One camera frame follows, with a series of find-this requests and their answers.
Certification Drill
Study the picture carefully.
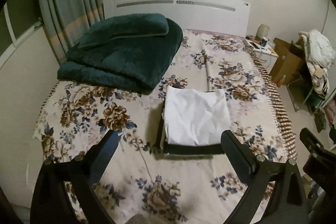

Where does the white rod on bed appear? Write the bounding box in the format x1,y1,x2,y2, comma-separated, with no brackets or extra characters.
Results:
201,50,212,92

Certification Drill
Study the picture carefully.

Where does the brown cardboard box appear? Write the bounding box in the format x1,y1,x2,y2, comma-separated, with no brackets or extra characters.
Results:
269,38,305,85

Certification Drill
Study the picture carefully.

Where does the black grey striped sweater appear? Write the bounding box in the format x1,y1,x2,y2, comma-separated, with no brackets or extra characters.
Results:
154,88,227,157

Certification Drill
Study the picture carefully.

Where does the white bedside table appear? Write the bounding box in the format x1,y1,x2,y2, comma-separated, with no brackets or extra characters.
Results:
246,39,278,73

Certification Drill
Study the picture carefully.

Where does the pile of white clothes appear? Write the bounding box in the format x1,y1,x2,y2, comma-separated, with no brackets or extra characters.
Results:
296,29,335,96

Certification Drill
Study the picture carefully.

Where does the white t-shirt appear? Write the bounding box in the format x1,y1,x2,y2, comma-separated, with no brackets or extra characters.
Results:
162,85,232,147

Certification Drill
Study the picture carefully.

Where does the dark green folded blanket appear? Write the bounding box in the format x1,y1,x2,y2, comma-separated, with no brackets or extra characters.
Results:
57,14,183,94

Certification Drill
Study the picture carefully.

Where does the white headboard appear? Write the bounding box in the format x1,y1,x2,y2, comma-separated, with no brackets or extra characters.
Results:
103,0,250,37

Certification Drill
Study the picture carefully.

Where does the small table lamp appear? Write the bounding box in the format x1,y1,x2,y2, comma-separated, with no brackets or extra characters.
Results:
256,24,270,40

